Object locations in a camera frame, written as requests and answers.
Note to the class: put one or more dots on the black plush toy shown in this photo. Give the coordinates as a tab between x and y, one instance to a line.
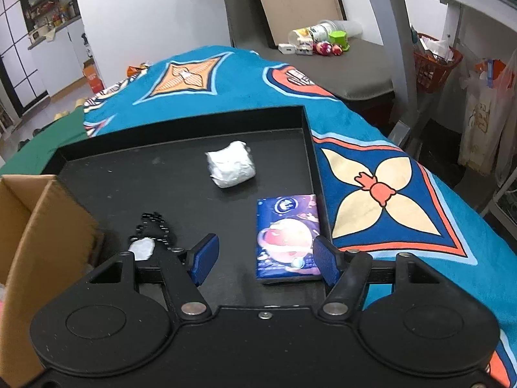
155	226

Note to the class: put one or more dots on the black-framed brown board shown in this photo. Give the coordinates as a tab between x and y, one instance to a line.
299	4

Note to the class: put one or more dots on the orange bag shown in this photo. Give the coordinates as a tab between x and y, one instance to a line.
135	70

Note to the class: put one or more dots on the brown cardboard box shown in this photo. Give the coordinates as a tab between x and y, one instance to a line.
52	226

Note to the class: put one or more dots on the yellow slipper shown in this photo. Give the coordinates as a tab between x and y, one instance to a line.
61	114
80	102

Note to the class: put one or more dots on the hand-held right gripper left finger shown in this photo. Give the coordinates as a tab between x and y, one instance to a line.
204	256

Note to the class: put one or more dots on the small white toy figure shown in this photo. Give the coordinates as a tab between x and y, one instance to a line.
304	45

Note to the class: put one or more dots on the hanging translucent plastic bag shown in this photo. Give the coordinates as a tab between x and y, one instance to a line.
505	89

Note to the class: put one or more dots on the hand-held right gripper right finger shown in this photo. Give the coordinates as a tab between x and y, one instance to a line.
327	258

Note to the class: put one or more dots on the blue printed tissue packet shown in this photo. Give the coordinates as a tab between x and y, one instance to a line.
282	230

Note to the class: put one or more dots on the black tray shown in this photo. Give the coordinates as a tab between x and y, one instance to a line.
181	194

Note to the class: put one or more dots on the red plastic basket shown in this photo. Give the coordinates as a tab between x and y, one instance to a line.
428	68

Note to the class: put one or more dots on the black-framed sliding door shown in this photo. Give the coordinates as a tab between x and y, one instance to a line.
16	48

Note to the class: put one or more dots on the green bed sheet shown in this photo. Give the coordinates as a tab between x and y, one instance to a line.
40	145

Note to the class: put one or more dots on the small white flat box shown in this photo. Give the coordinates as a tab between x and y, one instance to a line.
286	48

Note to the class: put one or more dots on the beige tote bag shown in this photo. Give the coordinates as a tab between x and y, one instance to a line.
480	129

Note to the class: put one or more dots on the orange cardboard box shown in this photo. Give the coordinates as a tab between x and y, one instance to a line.
95	81

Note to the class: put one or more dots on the grey desk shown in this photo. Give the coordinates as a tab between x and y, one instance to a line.
398	28

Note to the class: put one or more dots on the small green cup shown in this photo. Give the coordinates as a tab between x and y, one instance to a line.
338	39

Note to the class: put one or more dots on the white kitchen counter cabinet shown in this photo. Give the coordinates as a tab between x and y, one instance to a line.
60	60

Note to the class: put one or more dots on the blue printed blanket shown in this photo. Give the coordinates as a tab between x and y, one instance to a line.
404	149

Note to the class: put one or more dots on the white crumpled tissue wad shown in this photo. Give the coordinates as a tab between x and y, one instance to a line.
230	165

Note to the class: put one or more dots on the red round toy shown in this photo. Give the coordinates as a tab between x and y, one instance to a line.
337	49
322	48

